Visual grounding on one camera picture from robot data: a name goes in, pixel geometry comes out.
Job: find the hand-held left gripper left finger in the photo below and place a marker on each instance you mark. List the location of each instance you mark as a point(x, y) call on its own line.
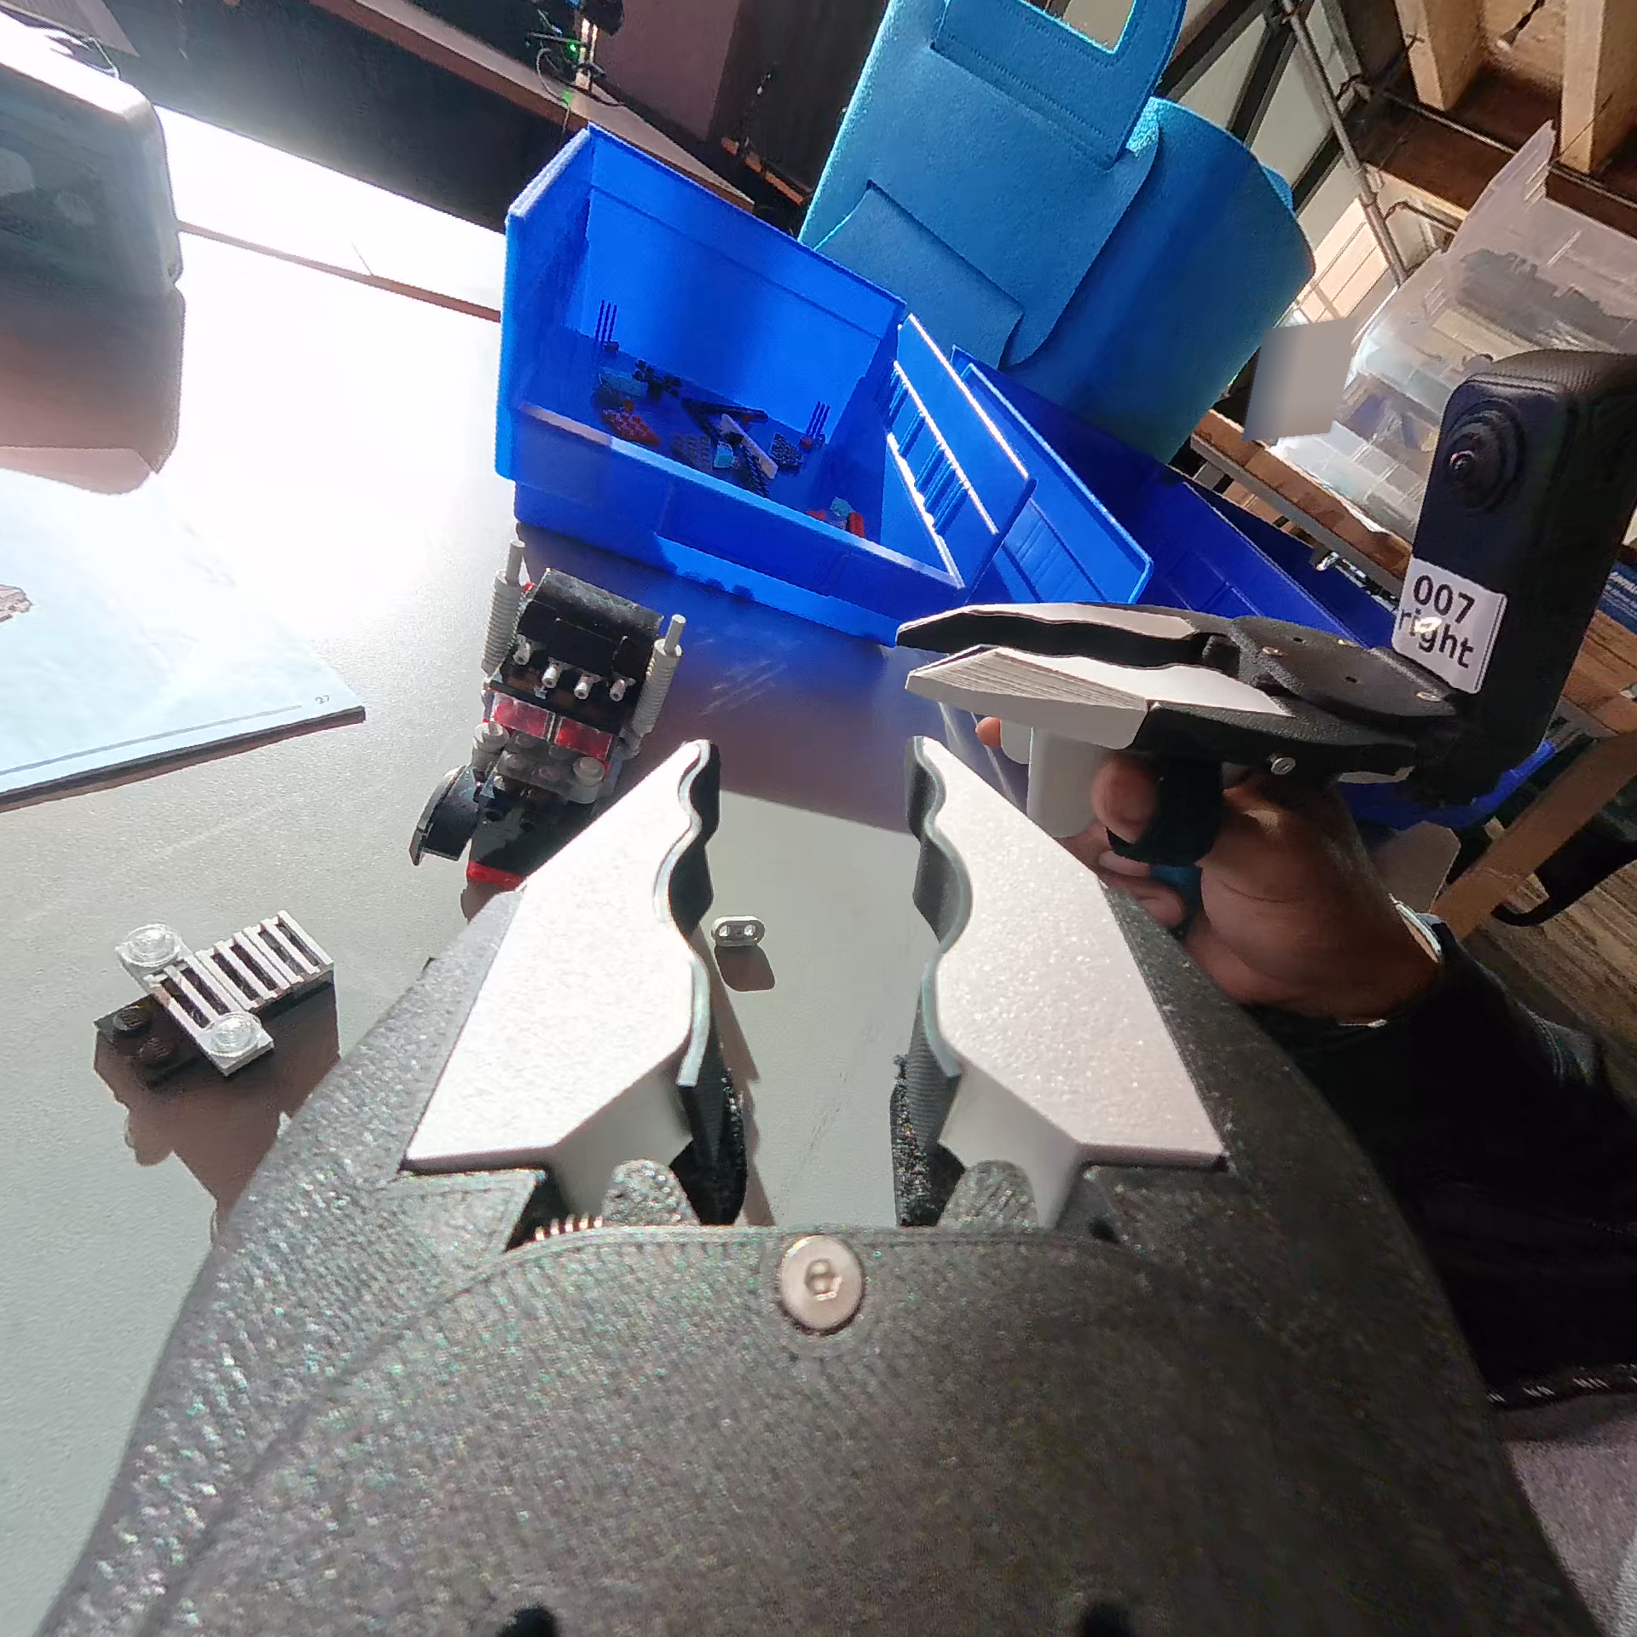
point(565, 1035)

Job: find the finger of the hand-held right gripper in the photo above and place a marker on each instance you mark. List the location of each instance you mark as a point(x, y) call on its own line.
point(1063, 696)
point(1089, 630)

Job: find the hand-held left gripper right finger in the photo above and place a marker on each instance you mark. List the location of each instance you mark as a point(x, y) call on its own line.
point(1075, 1035)

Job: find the blue plastic parts bin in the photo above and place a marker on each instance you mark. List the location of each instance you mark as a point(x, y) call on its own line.
point(1024, 511)
point(704, 282)
point(1216, 550)

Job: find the small grey rounded plate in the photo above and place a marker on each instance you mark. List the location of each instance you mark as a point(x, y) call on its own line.
point(739, 931)

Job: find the black red toy brick truck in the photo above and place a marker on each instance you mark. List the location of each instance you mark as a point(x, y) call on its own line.
point(565, 716)

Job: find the grey black grille brick assembly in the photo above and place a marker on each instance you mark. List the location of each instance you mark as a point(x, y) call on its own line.
point(232, 984)

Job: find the pile of toy bricks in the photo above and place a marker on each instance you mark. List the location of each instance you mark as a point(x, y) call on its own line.
point(717, 434)

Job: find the light blue instruction booklet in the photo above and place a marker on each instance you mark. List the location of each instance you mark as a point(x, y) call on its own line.
point(129, 665)

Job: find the person's right forearm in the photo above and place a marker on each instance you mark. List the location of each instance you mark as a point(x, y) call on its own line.
point(1472, 1150)

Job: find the grey desk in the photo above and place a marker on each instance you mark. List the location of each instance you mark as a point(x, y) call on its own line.
point(320, 448)

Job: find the person's right hand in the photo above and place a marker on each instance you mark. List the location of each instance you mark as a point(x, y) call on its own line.
point(1292, 896)

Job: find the blue felt bag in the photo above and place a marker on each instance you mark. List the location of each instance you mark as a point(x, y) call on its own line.
point(1024, 192)

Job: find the long wooden table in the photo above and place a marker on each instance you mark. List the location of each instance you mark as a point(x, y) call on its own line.
point(512, 76)

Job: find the dark grey cube device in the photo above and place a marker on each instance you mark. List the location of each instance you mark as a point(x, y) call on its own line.
point(78, 178)

